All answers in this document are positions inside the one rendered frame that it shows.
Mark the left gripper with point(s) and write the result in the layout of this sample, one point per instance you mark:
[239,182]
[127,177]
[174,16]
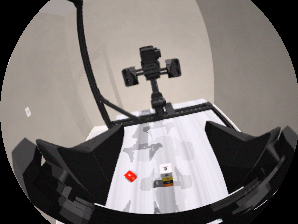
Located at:
[127,72]

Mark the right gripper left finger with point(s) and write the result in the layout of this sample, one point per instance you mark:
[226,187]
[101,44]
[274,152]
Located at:
[92,164]

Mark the white block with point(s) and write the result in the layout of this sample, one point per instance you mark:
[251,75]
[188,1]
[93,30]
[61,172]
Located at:
[165,170]

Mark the red block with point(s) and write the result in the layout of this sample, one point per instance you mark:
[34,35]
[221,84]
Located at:
[130,175]

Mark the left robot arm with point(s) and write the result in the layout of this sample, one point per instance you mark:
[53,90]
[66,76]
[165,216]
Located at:
[148,55]

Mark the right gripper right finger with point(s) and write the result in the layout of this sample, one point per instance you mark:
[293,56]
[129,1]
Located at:
[237,153]

